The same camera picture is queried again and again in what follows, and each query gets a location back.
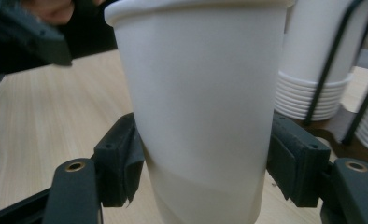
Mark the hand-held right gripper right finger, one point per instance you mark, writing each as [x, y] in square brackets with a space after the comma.
[297, 158]

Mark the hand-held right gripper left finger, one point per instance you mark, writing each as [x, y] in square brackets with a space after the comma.
[116, 161]

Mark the dark wooden cup holder rack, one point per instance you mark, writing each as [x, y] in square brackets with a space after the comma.
[353, 152]

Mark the single white lid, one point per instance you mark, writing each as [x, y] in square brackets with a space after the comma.
[123, 12]

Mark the single white paper cup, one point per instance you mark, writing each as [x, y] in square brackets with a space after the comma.
[200, 109]

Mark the stack of white paper cups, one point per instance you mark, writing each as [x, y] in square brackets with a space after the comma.
[309, 46]

